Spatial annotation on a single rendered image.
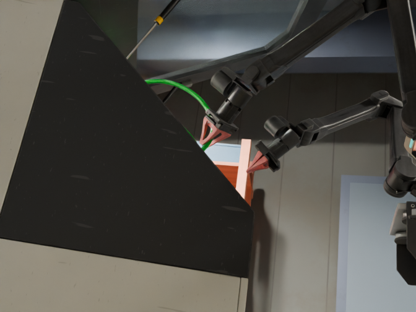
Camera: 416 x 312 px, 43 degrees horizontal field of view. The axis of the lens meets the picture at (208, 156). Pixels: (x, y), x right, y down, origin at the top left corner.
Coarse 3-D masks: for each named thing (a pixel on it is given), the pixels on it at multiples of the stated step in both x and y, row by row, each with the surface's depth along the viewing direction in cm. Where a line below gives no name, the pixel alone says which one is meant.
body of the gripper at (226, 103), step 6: (228, 102) 151; (222, 108) 152; (228, 108) 151; (234, 108) 151; (240, 108) 153; (210, 114) 153; (216, 114) 153; (222, 114) 152; (228, 114) 151; (234, 114) 152; (216, 120) 150; (222, 120) 151; (228, 120) 152; (234, 120) 154; (234, 126) 155
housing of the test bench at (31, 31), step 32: (0, 0) 139; (32, 0) 141; (64, 0) 143; (0, 32) 136; (32, 32) 137; (0, 64) 133; (32, 64) 134; (0, 96) 129; (32, 96) 131; (0, 128) 126; (0, 160) 124; (0, 192) 121
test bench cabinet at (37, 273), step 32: (0, 256) 116; (32, 256) 117; (64, 256) 118; (96, 256) 119; (0, 288) 113; (32, 288) 114; (64, 288) 115; (96, 288) 116; (128, 288) 117; (160, 288) 118; (192, 288) 119; (224, 288) 120
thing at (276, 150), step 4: (260, 140) 173; (276, 140) 174; (280, 140) 173; (272, 144) 173; (276, 144) 172; (280, 144) 172; (284, 144) 172; (268, 148) 172; (272, 148) 172; (276, 148) 172; (280, 148) 172; (284, 148) 172; (272, 152) 172; (276, 152) 172; (280, 152) 172; (284, 152) 173; (268, 156) 173; (272, 156) 171; (276, 156) 172; (280, 156) 173; (272, 160) 174; (276, 160) 170; (276, 164) 170
